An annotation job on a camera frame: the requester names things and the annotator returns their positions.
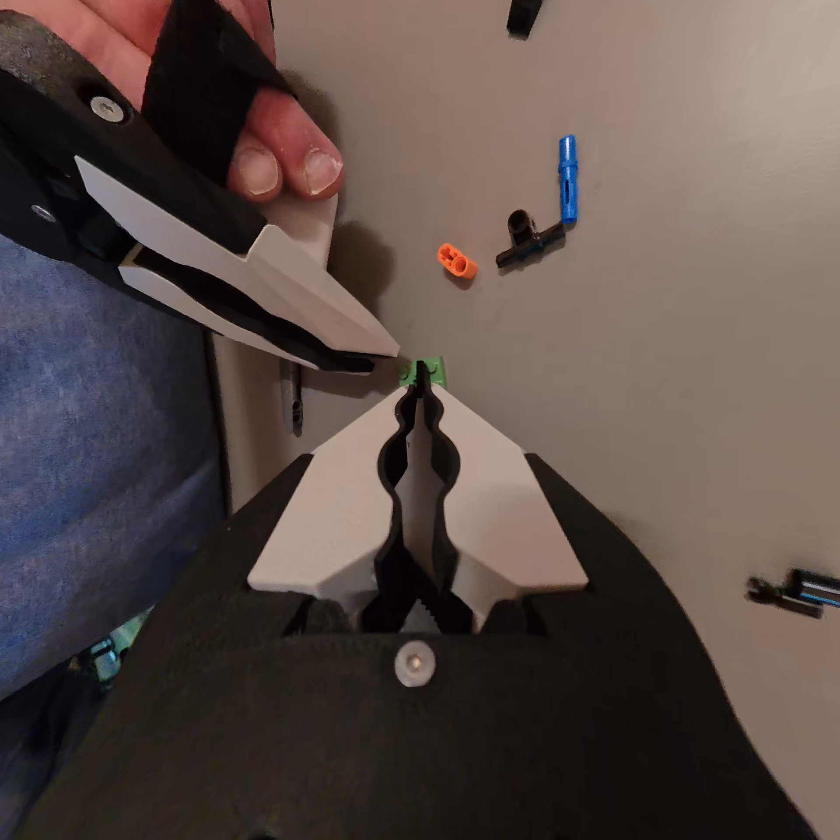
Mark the orange lego connector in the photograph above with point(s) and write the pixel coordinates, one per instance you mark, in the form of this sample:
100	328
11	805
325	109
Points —
457	260

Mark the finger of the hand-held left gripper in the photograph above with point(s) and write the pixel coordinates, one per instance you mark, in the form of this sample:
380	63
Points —
308	289
177	298

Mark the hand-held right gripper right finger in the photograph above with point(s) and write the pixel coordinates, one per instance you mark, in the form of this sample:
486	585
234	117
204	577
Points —
512	525

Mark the black lego axle connector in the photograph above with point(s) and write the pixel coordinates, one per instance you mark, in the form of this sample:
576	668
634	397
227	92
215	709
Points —
525	248

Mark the black lego axle with lever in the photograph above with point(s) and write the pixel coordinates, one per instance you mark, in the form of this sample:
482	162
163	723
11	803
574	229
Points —
525	16

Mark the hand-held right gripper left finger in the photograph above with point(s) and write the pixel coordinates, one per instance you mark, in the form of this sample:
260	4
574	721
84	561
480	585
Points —
328	518

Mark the black lego tile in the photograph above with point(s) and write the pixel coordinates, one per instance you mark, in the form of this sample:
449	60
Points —
420	374

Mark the green lego plate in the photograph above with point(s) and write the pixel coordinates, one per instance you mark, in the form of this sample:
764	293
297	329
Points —
436	373

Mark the grey curved lego panel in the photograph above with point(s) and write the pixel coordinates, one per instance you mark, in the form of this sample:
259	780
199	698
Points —
293	407

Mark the person's left hand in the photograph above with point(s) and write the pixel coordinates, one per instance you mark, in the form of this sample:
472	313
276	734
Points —
289	151

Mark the blue lego pin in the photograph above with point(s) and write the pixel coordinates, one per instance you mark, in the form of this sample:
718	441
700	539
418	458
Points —
568	180

